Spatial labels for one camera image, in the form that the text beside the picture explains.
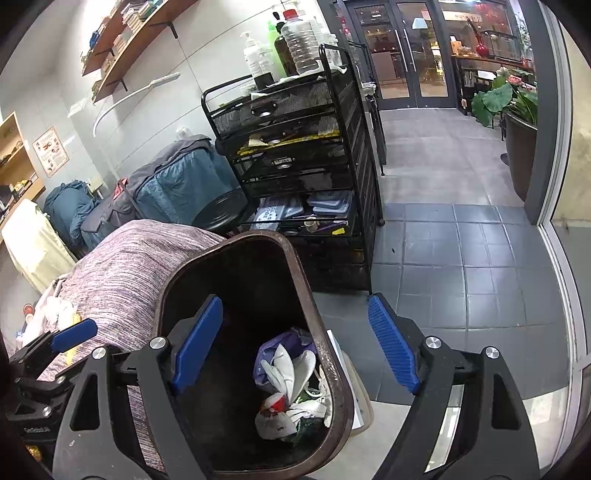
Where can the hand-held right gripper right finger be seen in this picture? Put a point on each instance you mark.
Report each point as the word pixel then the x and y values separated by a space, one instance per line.
pixel 392 342

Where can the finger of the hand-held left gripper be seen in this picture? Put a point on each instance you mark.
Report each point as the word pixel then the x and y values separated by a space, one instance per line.
pixel 74 333
pixel 44 385

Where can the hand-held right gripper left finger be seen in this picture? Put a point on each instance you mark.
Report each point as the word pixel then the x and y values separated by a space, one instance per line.
pixel 198 341

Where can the dark brown trash bin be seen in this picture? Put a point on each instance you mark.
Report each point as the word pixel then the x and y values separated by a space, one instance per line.
pixel 221 277

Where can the white plastic bag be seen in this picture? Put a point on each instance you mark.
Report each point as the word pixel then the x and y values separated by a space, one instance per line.
pixel 282 369

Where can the purple plastic bag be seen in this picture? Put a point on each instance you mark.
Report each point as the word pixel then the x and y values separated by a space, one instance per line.
pixel 287 344

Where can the white bag red print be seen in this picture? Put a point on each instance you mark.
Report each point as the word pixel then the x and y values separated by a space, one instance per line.
pixel 274 415

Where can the crumpled white tissue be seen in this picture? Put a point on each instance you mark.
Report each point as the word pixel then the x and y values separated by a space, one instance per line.
pixel 56 309

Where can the paper cup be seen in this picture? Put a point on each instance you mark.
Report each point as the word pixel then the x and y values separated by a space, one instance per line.
pixel 28 311

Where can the striped purple bed cover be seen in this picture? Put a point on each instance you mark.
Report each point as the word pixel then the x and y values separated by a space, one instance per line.
pixel 124 267

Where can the pale yellow towel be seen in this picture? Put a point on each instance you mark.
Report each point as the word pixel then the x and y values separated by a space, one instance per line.
pixel 34 244

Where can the blue bedding bundle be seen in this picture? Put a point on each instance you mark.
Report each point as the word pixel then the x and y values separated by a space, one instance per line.
pixel 69 207

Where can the black round stool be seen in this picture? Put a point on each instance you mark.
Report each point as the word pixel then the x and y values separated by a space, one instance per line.
pixel 221 210

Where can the grey covered massage bed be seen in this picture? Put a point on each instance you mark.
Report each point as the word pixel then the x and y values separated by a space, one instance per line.
pixel 175 180

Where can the wooden cubby shelf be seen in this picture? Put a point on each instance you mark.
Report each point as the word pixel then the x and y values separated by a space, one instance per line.
pixel 16 152

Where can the black mesh drawer cart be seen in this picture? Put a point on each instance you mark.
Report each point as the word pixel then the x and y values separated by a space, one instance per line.
pixel 295 175

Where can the white curved lamp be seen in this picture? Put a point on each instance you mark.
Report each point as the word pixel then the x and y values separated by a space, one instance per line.
pixel 124 99

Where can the potted green plant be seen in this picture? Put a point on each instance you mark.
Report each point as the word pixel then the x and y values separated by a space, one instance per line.
pixel 512 110

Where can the white pump bottle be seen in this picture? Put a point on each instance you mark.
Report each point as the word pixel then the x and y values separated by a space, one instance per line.
pixel 251 56

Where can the glass double door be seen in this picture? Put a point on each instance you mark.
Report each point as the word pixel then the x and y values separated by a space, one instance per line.
pixel 406 50

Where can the row of stacked boxes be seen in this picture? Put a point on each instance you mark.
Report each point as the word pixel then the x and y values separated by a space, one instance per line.
pixel 117 44
pixel 97 37

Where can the dark pump bottle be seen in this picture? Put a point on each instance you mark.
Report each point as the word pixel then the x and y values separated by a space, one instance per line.
pixel 284 57

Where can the red vase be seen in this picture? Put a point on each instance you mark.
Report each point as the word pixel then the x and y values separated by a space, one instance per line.
pixel 481 48

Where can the clear bottle red cap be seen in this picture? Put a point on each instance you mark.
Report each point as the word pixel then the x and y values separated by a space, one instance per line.
pixel 302 44

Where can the green bottle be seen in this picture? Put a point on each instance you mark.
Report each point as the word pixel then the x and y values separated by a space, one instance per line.
pixel 276 30

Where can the wall poster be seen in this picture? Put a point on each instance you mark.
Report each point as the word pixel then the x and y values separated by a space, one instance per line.
pixel 50 151

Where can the wooden wall shelf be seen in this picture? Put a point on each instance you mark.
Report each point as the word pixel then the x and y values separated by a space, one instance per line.
pixel 108 44
pixel 138 50

